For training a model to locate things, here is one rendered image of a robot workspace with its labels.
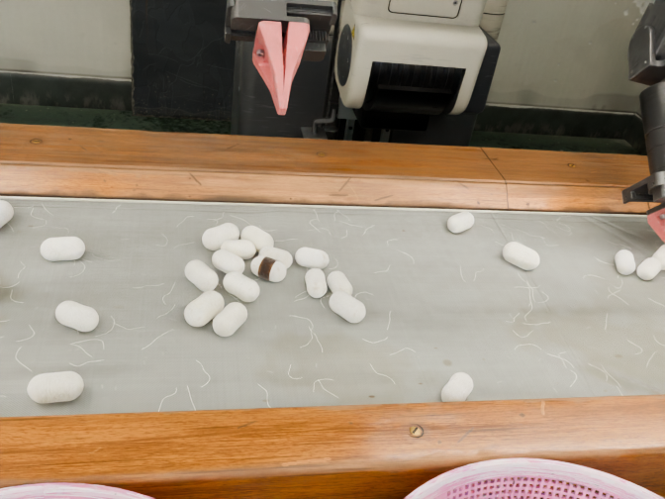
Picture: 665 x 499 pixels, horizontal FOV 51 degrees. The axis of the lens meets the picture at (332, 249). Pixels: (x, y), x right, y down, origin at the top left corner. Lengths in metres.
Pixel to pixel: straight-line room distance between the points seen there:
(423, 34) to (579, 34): 1.87
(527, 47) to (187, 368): 2.53
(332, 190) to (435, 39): 0.50
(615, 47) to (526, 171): 2.28
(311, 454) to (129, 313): 0.21
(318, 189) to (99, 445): 0.39
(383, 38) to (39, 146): 0.60
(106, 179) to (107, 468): 0.36
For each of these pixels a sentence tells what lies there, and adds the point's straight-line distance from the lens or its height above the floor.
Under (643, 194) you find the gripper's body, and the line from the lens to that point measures 0.79.
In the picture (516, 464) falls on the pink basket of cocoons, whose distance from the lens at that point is 0.48.
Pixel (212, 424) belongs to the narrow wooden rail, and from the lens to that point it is 0.46.
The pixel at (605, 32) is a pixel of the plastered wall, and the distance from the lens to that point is 3.07.
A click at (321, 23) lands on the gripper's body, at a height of 0.92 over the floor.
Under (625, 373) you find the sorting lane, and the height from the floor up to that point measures 0.74.
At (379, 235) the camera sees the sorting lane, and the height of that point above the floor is 0.74.
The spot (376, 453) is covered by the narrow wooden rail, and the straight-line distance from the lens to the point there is 0.46.
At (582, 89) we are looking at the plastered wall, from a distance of 3.12.
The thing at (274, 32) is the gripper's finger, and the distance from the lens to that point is 0.66.
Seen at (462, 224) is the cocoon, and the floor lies 0.75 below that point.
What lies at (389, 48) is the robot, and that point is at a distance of 1.17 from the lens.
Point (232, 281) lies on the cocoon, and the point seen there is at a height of 0.76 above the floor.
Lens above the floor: 1.11
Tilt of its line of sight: 34 degrees down
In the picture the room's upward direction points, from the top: 9 degrees clockwise
